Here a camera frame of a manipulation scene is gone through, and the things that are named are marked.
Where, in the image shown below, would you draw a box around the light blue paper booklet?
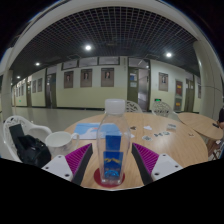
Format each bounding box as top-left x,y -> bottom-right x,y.
73,122 -> 123,140

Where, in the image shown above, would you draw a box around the round ceiling lights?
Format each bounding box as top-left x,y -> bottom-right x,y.
15,44 -> 173,80

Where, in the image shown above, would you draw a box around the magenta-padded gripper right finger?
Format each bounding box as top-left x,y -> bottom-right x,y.
130,142 -> 184,186

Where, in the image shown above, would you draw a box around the clear plastic water bottle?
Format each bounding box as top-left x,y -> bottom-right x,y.
96,98 -> 132,187

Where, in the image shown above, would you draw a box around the black bag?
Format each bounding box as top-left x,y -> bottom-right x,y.
8,123 -> 53,168

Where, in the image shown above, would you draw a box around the framed wall portraits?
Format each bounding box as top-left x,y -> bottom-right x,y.
31,67 -> 169,94

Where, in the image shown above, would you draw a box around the white ceramic mug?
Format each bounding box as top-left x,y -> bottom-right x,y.
44,130 -> 81,158

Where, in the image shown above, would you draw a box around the flat round red coaster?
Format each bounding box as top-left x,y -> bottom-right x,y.
93,167 -> 126,188

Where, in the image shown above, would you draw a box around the white plastic lattice chair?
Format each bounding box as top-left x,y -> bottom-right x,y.
151,100 -> 174,118
2,115 -> 53,163
124,99 -> 144,114

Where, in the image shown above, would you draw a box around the round wooden side table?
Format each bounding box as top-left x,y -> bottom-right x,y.
177,112 -> 224,158

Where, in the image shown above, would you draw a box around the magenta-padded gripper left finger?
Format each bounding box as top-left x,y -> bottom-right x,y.
41,142 -> 94,187

